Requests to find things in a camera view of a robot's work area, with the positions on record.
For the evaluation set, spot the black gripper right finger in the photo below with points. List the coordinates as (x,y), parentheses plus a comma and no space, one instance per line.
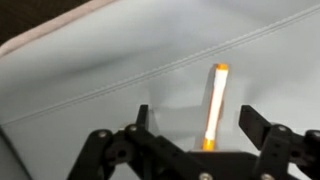
(280,150)

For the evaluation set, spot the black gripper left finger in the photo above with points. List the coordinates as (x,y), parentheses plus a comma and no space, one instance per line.
(133,153)

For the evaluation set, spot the orange white marker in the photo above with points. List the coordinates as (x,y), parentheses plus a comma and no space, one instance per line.
(216,106)

